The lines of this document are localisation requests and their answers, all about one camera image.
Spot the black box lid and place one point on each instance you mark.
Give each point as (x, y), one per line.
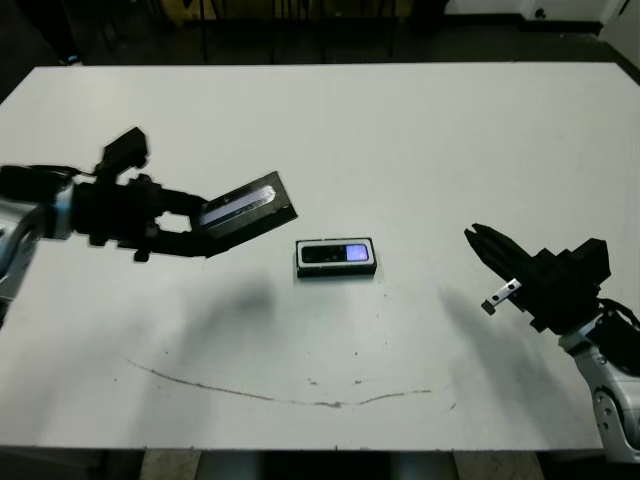
(260, 215)

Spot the black round wall fixture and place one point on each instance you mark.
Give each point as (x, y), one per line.
(539, 13)

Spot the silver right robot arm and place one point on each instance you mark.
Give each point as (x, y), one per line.
(610, 380)

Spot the yellow cardboard box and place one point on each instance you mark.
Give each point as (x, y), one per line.
(190, 7)

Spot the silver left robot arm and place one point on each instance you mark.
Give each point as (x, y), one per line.
(22, 225)

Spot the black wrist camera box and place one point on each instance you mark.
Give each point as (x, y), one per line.
(125, 147)
(595, 260)

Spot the black bar-shaped camera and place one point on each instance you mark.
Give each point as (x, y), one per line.
(325, 253)

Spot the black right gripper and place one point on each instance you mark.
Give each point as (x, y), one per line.
(555, 290)

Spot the black box base white inlay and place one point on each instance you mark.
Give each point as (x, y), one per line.
(335, 271)

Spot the white cabinet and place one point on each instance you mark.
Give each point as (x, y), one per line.
(622, 20)

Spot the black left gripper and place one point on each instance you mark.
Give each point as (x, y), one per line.
(115, 215)

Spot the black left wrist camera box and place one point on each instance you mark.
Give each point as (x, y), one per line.
(125, 147)

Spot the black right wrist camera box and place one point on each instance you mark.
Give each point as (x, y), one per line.
(595, 260)

